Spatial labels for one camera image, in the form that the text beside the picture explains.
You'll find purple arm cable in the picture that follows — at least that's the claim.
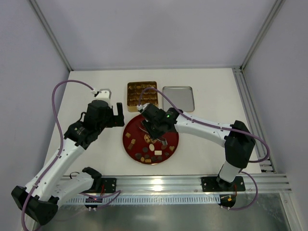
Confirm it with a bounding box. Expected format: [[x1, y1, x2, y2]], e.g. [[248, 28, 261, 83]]
[[137, 88, 270, 212], [21, 80, 121, 229]]

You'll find dark round chocolate bottom left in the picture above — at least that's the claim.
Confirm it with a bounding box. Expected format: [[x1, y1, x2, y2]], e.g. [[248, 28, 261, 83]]
[[135, 153, 141, 159]]

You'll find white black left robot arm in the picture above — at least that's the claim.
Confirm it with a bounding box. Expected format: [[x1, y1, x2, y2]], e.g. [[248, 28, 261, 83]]
[[11, 100, 125, 226]]

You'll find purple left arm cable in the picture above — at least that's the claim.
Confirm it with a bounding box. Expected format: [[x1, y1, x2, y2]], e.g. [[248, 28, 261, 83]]
[[21, 80, 121, 229]]

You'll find white slotted cable duct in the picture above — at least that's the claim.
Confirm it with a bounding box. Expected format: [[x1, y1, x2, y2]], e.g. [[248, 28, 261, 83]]
[[65, 193, 220, 206]]

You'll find round red tray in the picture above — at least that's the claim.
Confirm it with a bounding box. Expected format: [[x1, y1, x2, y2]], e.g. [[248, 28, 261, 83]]
[[122, 115, 179, 165]]

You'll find gold chocolate tin box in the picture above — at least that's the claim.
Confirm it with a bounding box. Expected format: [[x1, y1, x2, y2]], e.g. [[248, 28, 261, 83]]
[[127, 81, 159, 113]]

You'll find white oval chocolate centre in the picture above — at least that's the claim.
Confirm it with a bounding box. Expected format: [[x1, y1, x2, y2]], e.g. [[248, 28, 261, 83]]
[[149, 144, 155, 151]]

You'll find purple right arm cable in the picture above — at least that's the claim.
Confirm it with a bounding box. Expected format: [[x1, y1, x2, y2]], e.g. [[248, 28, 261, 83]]
[[137, 88, 270, 212]]

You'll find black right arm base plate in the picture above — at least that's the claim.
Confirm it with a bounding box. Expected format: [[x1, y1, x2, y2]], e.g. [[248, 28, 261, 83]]
[[201, 176, 246, 193]]

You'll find silver tin lid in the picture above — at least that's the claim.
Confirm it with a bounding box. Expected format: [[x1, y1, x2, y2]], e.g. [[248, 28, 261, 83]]
[[162, 86, 195, 112]]

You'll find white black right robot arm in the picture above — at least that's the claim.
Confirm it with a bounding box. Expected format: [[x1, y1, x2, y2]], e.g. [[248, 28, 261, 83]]
[[137, 103, 256, 191]]

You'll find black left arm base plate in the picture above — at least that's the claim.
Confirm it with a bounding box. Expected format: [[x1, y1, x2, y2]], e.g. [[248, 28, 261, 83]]
[[95, 178, 117, 194]]

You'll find aluminium mounting rail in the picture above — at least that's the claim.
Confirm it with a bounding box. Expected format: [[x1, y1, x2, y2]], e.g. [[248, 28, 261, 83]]
[[110, 173, 292, 193]]

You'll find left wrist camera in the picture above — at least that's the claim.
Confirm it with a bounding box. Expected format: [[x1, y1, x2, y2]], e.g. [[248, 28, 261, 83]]
[[94, 89, 112, 100]]

